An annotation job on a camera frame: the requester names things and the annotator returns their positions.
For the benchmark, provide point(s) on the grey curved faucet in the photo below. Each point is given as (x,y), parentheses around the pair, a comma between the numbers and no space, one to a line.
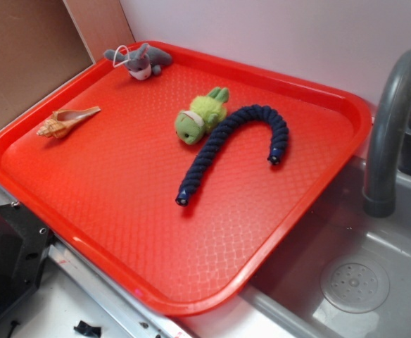
(390,142)

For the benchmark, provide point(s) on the round sink drain cover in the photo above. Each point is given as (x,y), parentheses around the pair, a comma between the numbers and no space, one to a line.
(354,284)

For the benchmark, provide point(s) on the brown cardboard panel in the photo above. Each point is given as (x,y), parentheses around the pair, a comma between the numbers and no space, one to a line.
(43,44)

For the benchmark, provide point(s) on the tan spiral seashell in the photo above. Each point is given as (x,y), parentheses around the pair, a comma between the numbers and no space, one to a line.
(62,122)

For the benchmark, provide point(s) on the red plastic tray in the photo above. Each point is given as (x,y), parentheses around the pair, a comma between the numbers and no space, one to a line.
(108,188)

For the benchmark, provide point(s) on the green plush turtle toy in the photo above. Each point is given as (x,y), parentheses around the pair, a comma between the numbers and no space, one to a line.
(204,114)

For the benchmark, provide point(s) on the grey plastic sink basin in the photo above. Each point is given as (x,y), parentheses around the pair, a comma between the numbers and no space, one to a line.
(284,297)

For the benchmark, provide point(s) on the black tape scrap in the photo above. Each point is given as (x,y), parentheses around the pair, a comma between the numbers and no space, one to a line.
(88,330)

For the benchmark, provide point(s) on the grey plush donkey toy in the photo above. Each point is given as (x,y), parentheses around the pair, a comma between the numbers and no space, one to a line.
(141,63)

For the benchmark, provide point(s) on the silver aluminium rail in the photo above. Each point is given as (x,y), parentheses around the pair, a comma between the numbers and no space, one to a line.
(71,290)

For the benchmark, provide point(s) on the black metal bracket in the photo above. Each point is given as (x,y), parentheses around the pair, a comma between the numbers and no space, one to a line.
(24,240)

